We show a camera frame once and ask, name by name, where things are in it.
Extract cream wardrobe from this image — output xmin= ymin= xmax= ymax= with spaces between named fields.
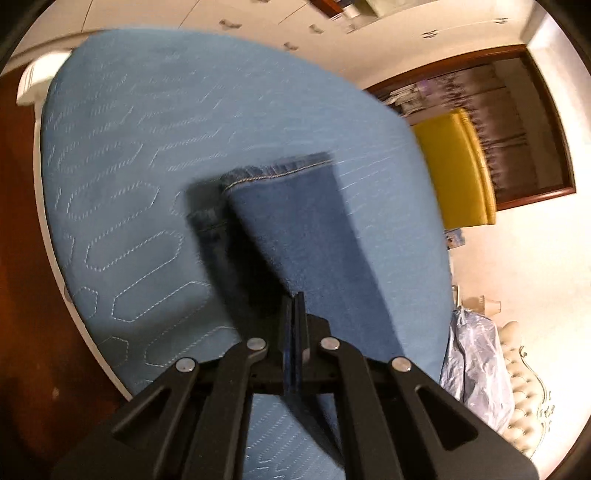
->
xmin=83 ymin=0 xmax=542 ymax=89

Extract clear plastic bag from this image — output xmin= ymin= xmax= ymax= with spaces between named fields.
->
xmin=438 ymin=307 xmax=516 ymax=435

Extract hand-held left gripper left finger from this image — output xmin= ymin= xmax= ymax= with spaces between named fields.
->
xmin=51 ymin=294 xmax=297 ymax=480

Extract blue quilted bed cover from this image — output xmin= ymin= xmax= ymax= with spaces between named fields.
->
xmin=39 ymin=28 xmax=455 ymax=480

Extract wooden shelf with items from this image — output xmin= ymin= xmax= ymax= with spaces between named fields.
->
xmin=310 ymin=0 xmax=386 ymax=21

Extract white tufted headboard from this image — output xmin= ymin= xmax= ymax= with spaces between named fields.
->
xmin=496 ymin=320 xmax=557 ymax=457

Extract blue denim pants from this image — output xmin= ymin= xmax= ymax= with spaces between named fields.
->
xmin=187 ymin=151 xmax=411 ymax=467

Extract dark beaded curtain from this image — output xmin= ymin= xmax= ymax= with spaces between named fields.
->
xmin=392 ymin=60 xmax=542 ymax=197

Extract white bed frame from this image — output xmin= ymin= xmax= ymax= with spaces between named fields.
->
xmin=16 ymin=48 xmax=136 ymax=403

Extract brown wooden door frame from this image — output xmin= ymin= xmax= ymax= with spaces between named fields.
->
xmin=365 ymin=45 xmax=576 ymax=212

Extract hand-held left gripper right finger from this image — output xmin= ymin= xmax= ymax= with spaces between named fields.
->
xmin=295 ymin=291 xmax=542 ymax=480

